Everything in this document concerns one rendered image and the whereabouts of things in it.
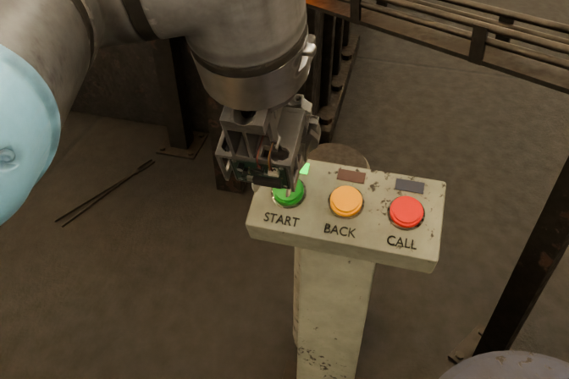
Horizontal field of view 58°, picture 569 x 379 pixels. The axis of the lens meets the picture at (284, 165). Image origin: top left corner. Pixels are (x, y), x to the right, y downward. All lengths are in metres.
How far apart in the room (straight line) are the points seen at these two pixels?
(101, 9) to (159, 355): 1.00
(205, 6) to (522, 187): 1.46
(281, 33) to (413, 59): 1.87
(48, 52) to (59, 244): 1.28
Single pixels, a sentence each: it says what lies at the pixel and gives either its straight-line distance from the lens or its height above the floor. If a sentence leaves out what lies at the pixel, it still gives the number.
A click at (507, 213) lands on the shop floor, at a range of 1.59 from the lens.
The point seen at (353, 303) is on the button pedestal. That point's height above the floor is 0.44.
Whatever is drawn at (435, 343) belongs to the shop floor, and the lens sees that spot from 1.27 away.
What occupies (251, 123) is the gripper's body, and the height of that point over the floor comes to 0.82.
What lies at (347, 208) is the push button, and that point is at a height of 0.61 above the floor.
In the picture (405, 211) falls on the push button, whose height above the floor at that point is 0.61.
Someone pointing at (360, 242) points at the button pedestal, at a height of 0.58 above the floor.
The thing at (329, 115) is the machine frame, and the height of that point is 0.09.
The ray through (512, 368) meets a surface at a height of 0.43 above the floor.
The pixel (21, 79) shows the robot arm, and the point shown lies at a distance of 0.23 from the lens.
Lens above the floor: 1.07
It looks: 42 degrees down
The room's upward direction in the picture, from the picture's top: straight up
